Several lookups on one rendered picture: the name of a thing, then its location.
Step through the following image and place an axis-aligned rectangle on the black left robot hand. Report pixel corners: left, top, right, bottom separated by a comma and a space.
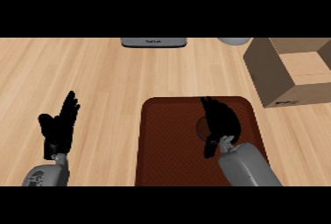
37, 90, 82, 161

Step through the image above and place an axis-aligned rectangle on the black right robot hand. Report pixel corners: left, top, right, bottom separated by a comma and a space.
200, 96, 243, 159

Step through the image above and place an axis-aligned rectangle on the brown cupcake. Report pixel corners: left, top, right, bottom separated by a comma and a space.
195, 116, 212, 141

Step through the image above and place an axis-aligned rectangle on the dark red tray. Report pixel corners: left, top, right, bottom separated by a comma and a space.
135, 96, 271, 187

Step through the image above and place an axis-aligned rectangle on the brown cardboard box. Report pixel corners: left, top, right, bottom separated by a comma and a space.
243, 38, 331, 109

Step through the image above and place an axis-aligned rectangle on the grey round object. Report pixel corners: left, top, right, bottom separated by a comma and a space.
216, 38, 253, 46

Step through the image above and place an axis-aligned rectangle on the grey flat appliance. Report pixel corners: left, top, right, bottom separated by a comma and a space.
120, 38, 189, 49

